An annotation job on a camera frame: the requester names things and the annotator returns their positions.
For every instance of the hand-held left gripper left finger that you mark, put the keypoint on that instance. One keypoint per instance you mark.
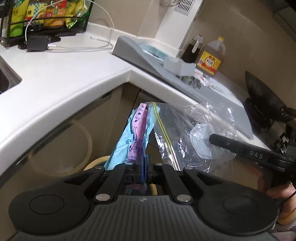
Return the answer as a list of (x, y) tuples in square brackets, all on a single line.
[(133, 173)]

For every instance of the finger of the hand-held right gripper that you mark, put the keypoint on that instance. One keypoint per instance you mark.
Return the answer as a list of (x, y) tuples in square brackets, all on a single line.
[(242, 150)]

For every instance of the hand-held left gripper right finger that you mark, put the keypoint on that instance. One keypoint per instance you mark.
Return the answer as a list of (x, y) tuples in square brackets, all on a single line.
[(155, 173)]

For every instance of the yellow rim trash bin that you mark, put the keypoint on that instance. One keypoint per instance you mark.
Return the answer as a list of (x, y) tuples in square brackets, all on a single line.
[(97, 161)]

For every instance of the blue and pink paper wrapper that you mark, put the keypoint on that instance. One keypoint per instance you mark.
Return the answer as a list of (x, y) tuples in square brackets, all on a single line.
[(136, 129)]

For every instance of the clear zip bag yellow line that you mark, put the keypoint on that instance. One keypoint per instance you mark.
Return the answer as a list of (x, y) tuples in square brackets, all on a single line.
[(180, 129)]

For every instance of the person's right hand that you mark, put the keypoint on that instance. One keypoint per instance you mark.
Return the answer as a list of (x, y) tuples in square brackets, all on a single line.
[(284, 192)]

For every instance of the black gas stove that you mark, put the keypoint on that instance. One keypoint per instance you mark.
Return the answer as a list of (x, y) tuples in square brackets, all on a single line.
[(266, 115)]

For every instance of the black wok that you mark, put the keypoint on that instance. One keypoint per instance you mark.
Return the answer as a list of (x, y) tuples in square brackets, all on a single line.
[(261, 92)]

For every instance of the cooking wine jug yellow label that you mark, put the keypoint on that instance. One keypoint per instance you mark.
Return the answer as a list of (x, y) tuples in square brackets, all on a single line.
[(210, 60)]

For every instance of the dark oil dispenser bottle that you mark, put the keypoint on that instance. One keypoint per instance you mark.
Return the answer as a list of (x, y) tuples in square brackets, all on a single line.
[(190, 51)]

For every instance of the grey fabric mat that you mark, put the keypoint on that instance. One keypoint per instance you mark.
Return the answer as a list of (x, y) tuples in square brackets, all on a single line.
[(148, 60)]

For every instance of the teal printed packet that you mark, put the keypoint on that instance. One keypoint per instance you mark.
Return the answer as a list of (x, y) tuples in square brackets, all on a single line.
[(155, 51)]

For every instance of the grey vent grille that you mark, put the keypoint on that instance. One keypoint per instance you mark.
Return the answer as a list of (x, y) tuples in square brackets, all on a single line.
[(185, 7)]

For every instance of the steel sink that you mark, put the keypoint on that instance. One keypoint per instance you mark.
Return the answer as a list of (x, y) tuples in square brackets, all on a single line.
[(7, 76)]

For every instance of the metal mesh strainer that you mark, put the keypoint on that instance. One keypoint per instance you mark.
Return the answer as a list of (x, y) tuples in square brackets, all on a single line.
[(171, 1)]

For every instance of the yellow snack bag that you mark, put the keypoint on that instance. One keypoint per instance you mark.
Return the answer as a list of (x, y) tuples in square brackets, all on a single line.
[(76, 14)]

